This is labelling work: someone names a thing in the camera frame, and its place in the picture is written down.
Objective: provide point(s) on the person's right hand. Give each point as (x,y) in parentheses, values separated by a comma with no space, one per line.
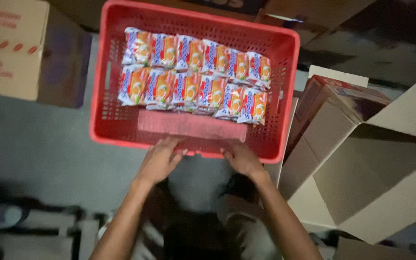
(244,160)

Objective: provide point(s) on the person's left hand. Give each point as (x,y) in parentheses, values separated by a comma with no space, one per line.
(159,160)

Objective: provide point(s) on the person's right fingers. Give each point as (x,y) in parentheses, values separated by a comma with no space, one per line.
(231,148)

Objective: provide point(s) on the red plastic perforated crate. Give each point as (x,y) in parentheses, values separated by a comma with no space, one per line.
(193,130)

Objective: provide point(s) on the person's legs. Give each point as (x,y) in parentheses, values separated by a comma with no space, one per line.
(208,224)

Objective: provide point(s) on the rows of orange noodle packets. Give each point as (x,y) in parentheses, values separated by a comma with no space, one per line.
(195,74)

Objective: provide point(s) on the red-topped cardboard box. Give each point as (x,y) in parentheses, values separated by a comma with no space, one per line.
(332,97)

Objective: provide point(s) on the open empty cardboard carton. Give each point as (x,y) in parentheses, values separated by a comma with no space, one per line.
(377,169)

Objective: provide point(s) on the closed red-printed cardboard carton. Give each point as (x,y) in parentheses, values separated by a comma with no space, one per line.
(11,47)

